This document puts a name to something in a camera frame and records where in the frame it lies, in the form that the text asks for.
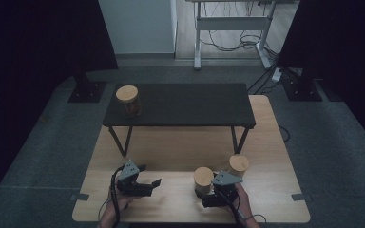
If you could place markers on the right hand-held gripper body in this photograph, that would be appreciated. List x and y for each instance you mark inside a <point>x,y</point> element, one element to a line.
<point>223,190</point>

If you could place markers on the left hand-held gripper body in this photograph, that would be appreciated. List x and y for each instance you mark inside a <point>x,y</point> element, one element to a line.
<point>128,182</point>

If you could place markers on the glass jar with wooden lid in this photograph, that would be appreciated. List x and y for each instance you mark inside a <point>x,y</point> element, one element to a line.
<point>203,179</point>
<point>239,164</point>
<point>128,99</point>

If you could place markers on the black raised shelf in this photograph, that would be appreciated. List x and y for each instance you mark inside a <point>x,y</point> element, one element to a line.
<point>183,104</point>

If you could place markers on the person's left hand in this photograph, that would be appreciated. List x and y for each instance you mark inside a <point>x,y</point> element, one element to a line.
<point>122,202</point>

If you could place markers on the person's right hand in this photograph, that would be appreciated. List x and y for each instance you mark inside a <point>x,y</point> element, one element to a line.
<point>244,199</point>

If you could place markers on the grey tape mark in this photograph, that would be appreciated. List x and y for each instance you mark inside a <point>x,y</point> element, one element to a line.
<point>80,197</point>
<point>301,197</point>

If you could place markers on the black stand base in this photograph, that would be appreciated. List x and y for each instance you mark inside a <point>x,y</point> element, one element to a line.
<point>87,91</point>
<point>301,90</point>

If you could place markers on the white power strip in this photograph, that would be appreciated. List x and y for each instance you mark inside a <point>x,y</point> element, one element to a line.
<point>277,75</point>

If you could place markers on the white partition panel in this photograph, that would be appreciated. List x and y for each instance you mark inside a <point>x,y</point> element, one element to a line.
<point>138,25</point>

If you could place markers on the dark curtain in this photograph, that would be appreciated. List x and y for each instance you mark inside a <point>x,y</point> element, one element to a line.
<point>339,41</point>
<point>38,47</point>

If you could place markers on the white desk frame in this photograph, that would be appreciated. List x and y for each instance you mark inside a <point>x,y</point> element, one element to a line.
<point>233,23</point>

